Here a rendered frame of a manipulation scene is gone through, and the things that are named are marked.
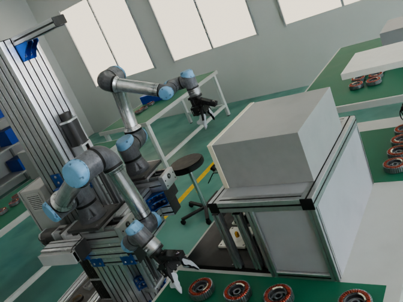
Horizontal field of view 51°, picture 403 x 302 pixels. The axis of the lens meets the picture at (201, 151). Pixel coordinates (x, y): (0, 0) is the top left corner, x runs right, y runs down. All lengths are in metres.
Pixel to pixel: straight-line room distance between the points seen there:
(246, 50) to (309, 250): 5.59
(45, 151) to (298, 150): 1.47
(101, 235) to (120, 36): 6.35
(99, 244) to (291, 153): 1.23
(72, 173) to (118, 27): 6.62
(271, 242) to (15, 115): 1.54
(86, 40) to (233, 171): 7.48
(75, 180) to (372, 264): 1.21
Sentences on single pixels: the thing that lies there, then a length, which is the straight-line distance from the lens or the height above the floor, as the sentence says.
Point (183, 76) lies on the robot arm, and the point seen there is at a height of 1.49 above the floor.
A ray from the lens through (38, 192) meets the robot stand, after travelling 2.63.
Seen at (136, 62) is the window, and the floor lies 1.19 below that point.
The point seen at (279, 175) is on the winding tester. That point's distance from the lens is 1.60.
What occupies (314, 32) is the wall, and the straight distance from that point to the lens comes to 6.53.
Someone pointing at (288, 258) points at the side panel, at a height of 0.84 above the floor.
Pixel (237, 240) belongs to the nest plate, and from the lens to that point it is 2.02.
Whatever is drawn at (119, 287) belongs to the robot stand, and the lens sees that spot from 2.85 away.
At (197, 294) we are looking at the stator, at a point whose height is 0.79.
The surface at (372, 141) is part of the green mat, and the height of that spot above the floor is 0.75.
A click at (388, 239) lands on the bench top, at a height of 0.75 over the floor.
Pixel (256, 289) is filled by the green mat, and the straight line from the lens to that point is 1.77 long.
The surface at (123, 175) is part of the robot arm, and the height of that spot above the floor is 1.28.
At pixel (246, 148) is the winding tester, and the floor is 1.28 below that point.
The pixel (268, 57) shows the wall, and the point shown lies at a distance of 6.87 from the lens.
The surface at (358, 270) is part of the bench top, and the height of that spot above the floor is 0.75.
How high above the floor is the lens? 1.85
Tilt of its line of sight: 19 degrees down
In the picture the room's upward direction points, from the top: 23 degrees counter-clockwise
